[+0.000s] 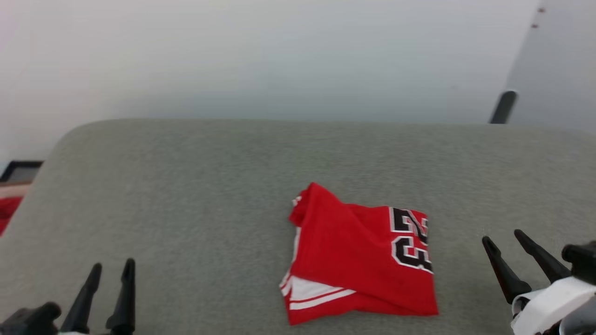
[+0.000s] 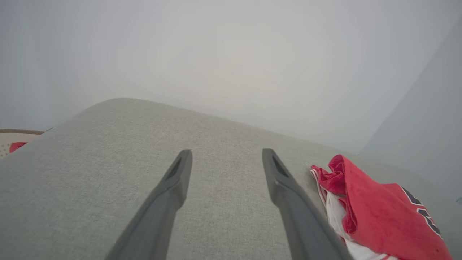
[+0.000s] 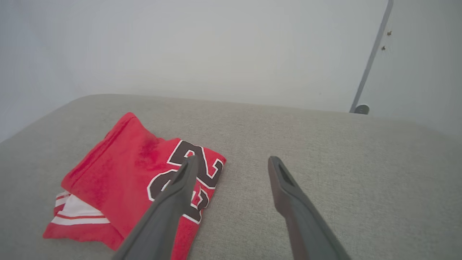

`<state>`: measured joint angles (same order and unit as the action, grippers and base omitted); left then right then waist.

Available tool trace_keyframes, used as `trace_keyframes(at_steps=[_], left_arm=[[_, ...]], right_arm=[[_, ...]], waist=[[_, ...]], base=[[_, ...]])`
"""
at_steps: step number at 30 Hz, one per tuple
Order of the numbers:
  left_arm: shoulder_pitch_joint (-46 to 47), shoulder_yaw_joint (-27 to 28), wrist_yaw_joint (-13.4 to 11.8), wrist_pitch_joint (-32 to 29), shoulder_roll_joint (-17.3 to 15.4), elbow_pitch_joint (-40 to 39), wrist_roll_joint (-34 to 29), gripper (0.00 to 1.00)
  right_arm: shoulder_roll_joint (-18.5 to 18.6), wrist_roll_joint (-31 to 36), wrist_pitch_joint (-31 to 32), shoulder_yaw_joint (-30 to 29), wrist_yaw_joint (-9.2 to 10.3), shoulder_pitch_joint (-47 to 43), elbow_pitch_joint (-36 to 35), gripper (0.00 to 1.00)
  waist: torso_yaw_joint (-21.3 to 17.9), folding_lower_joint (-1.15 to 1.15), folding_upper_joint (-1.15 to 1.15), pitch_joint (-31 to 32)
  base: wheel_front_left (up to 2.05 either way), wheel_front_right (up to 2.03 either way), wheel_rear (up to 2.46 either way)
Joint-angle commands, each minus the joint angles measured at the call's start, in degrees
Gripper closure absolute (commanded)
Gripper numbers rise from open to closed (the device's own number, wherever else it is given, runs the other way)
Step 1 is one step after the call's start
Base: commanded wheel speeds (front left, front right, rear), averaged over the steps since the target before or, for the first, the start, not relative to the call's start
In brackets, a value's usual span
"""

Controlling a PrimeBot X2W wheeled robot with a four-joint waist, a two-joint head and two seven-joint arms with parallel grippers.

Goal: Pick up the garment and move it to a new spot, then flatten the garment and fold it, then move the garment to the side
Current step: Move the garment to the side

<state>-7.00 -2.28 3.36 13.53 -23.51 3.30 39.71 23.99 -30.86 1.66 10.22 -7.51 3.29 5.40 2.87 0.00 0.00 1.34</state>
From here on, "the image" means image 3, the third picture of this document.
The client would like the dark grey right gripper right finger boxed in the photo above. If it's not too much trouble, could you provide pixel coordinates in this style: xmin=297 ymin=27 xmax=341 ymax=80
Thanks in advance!
xmin=267 ymin=156 xmax=352 ymax=260

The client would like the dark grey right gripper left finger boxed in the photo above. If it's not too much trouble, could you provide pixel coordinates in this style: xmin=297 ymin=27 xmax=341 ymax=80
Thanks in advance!
xmin=111 ymin=155 xmax=200 ymax=260

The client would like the red and white basketball jersey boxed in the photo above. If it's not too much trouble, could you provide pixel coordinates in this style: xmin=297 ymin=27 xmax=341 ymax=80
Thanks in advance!
xmin=42 ymin=112 xmax=227 ymax=260

